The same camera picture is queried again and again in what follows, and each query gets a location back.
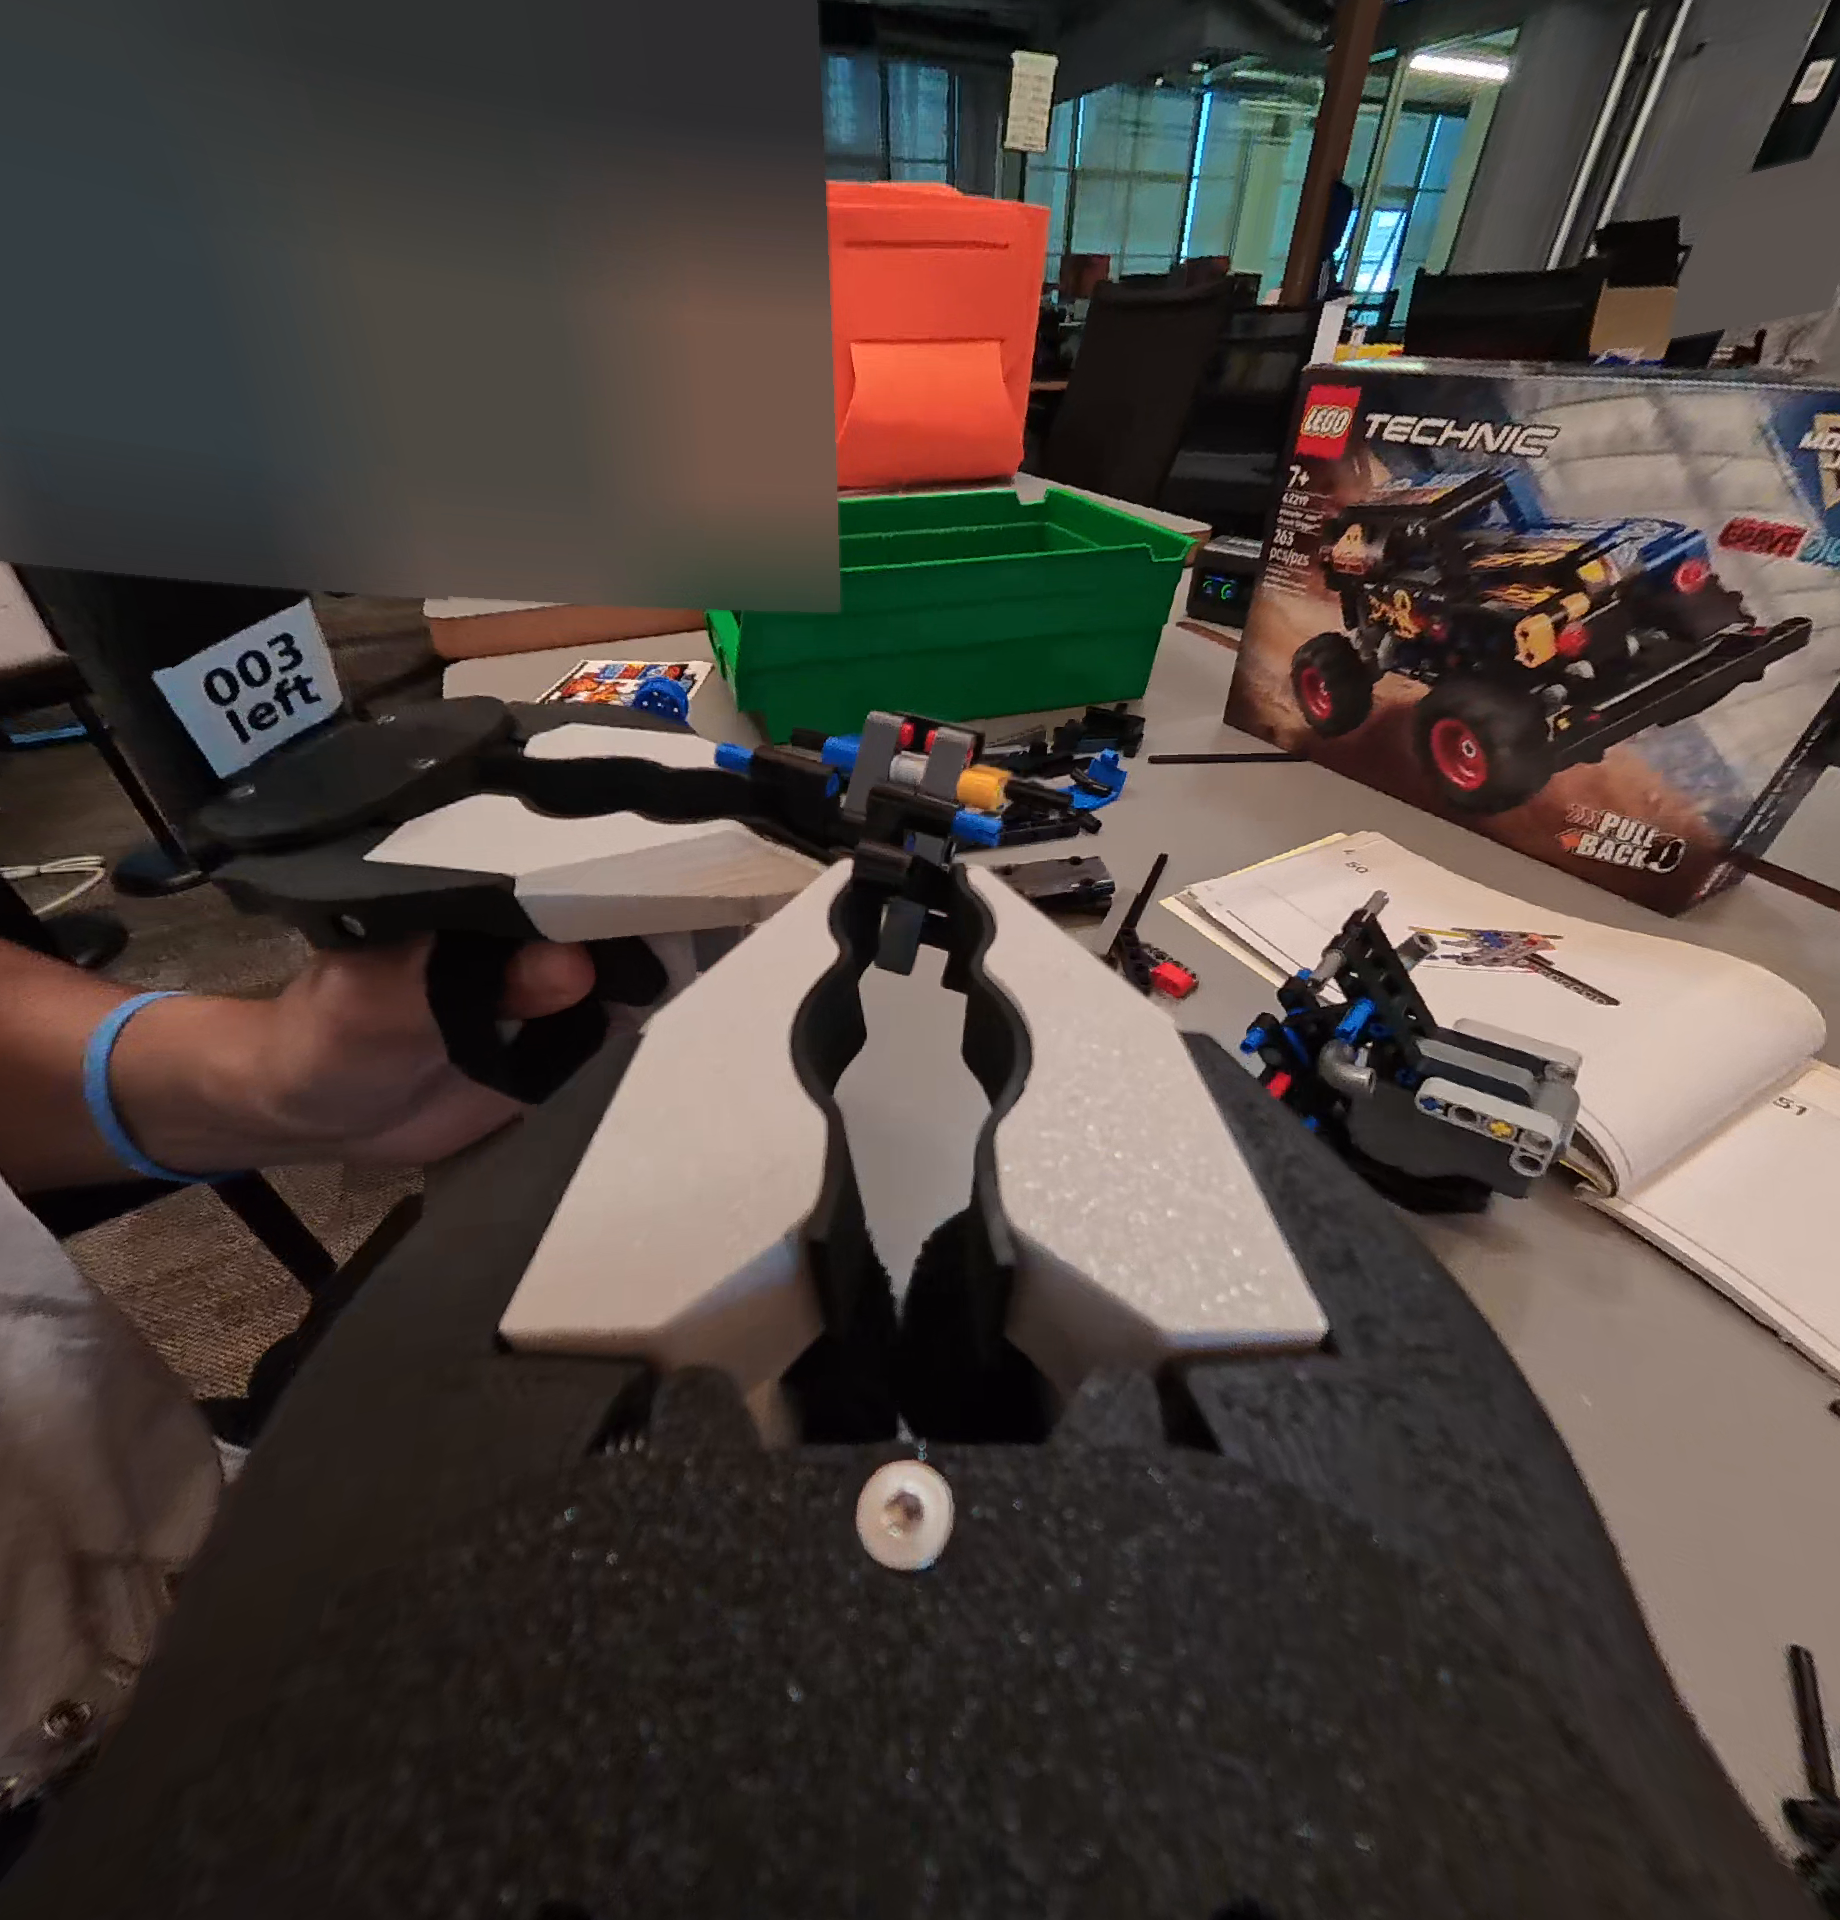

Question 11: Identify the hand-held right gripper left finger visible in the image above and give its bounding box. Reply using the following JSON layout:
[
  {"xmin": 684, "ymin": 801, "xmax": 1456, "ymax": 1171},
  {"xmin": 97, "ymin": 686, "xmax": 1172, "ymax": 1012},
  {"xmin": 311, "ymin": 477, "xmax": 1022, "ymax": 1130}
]
[{"xmin": 498, "ymin": 864, "xmax": 866, "ymax": 1445}]

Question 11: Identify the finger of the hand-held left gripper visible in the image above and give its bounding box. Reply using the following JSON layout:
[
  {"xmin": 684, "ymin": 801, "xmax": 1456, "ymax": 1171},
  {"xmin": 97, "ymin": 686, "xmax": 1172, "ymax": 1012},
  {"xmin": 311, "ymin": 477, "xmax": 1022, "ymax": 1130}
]
[
  {"xmin": 365, "ymin": 812, "xmax": 839, "ymax": 950},
  {"xmin": 512, "ymin": 723, "xmax": 863, "ymax": 844}
]

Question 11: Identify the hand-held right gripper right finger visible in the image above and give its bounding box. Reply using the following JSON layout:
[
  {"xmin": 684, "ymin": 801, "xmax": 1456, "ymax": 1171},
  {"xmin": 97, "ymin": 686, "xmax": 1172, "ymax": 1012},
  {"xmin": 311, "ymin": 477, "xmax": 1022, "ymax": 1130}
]
[{"xmin": 939, "ymin": 864, "xmax": 1331, "ymax": 1407}]

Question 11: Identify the grey yellow lego sub-assembly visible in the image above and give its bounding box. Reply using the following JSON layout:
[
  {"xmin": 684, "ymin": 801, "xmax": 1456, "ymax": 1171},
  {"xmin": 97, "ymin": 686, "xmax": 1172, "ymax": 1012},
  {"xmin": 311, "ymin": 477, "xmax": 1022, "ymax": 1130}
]
[{"xmin": 711, "ymin": 713, "xmax": 1106, "ymax": 981}]

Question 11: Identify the person's left forearm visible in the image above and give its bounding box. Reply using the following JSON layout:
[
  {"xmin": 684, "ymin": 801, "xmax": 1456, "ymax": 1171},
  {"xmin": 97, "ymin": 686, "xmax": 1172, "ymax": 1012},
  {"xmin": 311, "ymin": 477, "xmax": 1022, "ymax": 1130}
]
[{"xmin": 0, "ymin": 919, "xmax": 138, "ymax": 1192}]

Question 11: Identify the black lego beam red connector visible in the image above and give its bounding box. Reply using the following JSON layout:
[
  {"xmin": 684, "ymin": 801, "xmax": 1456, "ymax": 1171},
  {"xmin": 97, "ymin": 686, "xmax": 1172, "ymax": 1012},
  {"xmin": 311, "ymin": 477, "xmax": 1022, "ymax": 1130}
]
[{"xmin": 1104, "ymin": 847, "xmax": 1201, "ymax": 1002}]

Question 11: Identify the black blue lego chassis assembly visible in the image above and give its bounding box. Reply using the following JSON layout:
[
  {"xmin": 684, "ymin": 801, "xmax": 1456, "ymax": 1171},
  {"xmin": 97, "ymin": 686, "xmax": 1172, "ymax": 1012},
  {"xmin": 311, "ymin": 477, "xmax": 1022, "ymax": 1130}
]
[{"xmin": 1246, "ymin": 892, "xmax": 1587, "ymax": 1215}]

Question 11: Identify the pile of loose lego pieces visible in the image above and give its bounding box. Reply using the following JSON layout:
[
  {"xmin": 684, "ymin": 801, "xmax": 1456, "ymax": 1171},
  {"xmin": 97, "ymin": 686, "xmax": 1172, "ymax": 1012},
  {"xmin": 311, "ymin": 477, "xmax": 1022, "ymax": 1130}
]
[{"xmin": 787, "ymin": 700, "xmax": 1155, "ymax": 844}]

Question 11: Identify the lego instruction booklet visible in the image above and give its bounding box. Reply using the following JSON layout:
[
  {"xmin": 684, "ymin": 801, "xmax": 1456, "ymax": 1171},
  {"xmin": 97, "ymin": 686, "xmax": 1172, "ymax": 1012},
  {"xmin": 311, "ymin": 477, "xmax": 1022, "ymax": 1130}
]
[{"xmin": 1160, "ymin": 832, "xmax": 1840, "ymax": 1415}]

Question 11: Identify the lego set box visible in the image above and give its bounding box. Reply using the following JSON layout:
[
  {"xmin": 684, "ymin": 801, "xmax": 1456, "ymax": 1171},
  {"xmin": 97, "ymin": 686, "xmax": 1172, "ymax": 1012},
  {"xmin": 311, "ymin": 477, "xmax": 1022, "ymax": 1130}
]
[{"xmin": 1223, "ymin": 360, "xmax": 1840, "ymax": 919}]

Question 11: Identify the person's left hand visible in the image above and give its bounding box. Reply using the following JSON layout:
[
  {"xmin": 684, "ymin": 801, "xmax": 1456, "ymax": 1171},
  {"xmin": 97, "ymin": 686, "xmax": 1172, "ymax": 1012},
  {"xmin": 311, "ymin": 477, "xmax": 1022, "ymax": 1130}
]
[{"xmin": 119, "ymin": 937, "xmax": 598, "ymax": 1178}]

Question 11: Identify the colourful sticker sheet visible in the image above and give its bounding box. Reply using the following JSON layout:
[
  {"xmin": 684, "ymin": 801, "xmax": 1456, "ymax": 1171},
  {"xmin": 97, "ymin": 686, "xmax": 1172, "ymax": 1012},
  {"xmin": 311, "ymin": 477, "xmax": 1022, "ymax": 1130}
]
[{"xmin": 538, "ymin": 657, "xmax": 711, "ymax": 723}]

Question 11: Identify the blue wristband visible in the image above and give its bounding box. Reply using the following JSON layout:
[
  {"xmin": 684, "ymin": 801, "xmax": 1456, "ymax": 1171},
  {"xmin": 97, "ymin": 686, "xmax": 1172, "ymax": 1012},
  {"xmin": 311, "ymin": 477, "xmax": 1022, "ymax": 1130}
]
[{"xmin": 83, "ymin": 994, "xmax": 201, "ymax": 1185}]

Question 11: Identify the green plastic bin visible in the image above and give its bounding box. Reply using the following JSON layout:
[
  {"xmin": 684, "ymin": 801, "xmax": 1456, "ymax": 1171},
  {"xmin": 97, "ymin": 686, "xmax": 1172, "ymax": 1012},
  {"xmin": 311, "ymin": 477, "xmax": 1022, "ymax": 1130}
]
[{"xmin": 709, "ymin": 479, "xmax": 1211, "ymax": 747}]

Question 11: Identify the orange plastic bin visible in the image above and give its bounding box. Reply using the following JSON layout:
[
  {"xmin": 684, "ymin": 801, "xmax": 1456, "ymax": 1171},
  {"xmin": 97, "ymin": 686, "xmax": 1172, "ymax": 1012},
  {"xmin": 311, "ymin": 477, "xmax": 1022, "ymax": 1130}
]
[{"xmin": 830, "ymin": 184, "xmax": 1056, "ymax": 496}]

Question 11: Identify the small black device green display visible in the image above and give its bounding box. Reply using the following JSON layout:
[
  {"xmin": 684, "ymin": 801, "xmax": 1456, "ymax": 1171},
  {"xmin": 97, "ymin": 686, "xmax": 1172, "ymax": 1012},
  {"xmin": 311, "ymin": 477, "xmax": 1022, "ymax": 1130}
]
[{"xmin": 1186, "ymin": 540, "xmax": 1267, "ymax": 632}]

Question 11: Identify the wooden column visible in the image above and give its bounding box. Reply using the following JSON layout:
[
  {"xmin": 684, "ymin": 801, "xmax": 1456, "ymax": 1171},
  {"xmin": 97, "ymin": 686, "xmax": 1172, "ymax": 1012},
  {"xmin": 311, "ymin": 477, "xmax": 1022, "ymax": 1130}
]
[{"xmin": 1286, "ymin": 0, "xmax": 1385, "ymax": 311}]

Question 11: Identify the cardboard box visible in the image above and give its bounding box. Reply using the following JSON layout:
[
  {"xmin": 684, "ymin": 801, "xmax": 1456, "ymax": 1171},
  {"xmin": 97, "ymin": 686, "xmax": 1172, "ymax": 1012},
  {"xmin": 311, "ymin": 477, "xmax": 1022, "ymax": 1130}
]
[{"xmin": 1587, "ymin": 279, "xmax": 1677, "ymax": 366}]

